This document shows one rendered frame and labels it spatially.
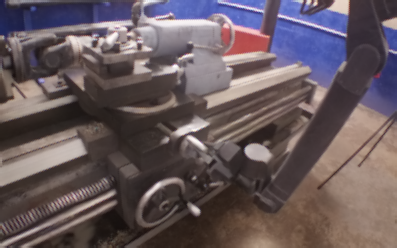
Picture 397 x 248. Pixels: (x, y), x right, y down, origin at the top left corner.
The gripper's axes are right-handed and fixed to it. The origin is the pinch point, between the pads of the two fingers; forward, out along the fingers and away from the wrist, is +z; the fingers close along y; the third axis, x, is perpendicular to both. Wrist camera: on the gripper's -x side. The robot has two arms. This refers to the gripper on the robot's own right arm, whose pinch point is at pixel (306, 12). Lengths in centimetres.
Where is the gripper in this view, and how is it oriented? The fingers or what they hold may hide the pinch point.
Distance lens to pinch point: 85.1
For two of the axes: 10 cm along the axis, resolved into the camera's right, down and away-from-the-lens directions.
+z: -5.1, 5.4, 6.7
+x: 6.3, 7.6, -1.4
